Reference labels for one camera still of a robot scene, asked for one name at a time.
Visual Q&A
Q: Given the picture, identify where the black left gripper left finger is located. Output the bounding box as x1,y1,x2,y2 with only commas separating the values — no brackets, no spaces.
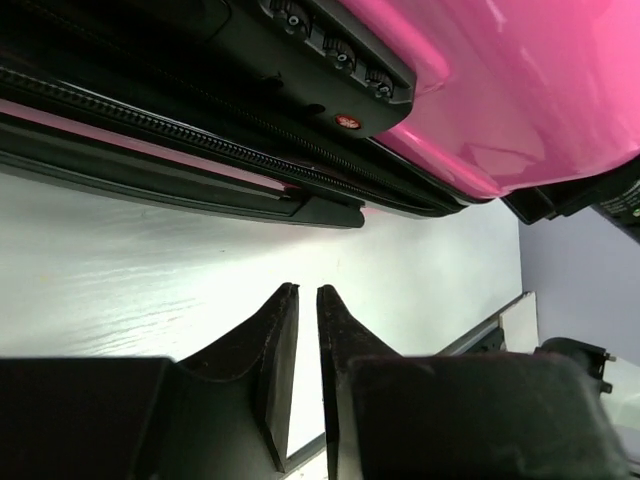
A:
1,283,299,479

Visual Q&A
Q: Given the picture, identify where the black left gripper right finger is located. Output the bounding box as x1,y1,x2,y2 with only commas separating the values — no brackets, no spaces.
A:
317,285,628,479

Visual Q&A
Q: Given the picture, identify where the pink hard-shell suitcase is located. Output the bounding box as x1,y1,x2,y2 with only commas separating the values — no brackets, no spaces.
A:
1,1,639,228

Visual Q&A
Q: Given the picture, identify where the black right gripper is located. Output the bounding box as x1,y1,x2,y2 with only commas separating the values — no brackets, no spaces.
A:
502,157,639,235

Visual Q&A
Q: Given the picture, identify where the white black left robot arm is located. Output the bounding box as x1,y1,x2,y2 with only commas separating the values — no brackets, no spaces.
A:
1,283,632,479

